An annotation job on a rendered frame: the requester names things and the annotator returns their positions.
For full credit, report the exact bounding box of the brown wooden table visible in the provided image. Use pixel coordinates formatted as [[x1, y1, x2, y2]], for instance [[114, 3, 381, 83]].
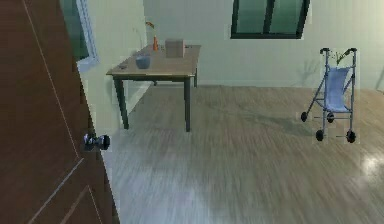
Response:
[[106, 44, 202, 133]]

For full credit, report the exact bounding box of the tan cardboard box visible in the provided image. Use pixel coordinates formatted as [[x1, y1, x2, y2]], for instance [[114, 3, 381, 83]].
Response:
[[165, 38, 186, 59]]

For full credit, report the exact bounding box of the blue grey bowl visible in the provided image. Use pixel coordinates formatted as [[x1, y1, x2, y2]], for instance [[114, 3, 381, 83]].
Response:
[[135, 55, 152, 70]]

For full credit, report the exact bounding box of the orange vase with flower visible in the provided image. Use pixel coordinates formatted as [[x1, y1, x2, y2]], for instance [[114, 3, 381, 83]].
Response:
[[145, 21, 160, 52]]

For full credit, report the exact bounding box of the silver round door knob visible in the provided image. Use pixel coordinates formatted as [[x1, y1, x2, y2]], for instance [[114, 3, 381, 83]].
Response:
[[82, 133, 111, 152]]

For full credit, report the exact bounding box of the black framed window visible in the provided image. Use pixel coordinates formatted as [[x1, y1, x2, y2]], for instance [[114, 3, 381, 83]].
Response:
[[230, 0, 311, 40]]

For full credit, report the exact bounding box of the white framed window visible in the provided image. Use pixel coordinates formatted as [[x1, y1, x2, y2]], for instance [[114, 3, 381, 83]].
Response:
[[59, 0, 100, 68]]

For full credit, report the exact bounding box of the blue baby stroller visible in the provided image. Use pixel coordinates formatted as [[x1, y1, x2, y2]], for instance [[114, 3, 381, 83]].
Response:
[[300, 47, 358, 144]]

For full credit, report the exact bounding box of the brown wooden room door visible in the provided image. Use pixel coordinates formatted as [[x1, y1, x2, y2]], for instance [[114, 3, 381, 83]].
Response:
[[0, 0, 121, 224]]

